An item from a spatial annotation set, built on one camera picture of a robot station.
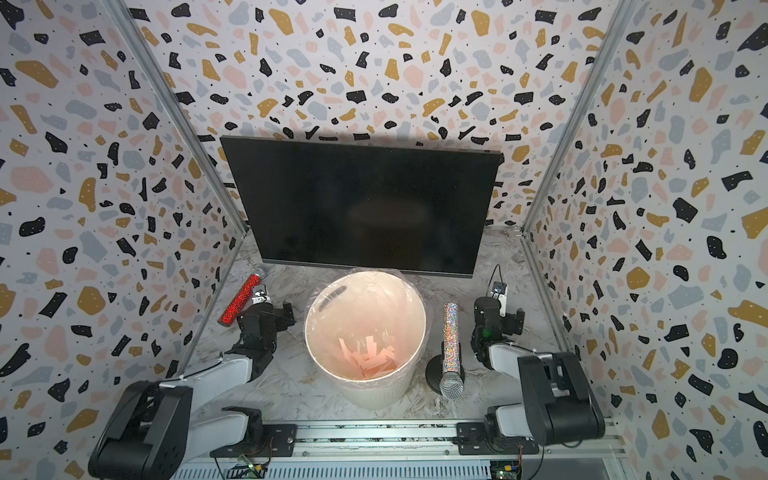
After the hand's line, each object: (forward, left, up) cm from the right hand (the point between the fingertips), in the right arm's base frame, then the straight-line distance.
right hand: (509, 305), depth 90 cm
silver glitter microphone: (-27, +20, +14) cm, 37 cm away
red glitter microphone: (-2, +86, -3) cm, 86 cm away
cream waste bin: (-13, +41, +8) cm, 43 cm away
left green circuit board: (-42, +68, -9) cm, 81 cm away
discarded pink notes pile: (-19, +39, +1) cm, 43 cm away
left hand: (-3, +71, +2) cm, 71 cm away
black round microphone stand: (-18, +23, -5) cm, 30 cm away
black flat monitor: (+37, +63, +8) cm, 73 cm away
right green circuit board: (-40, +6, -10) cm, 41 cm away
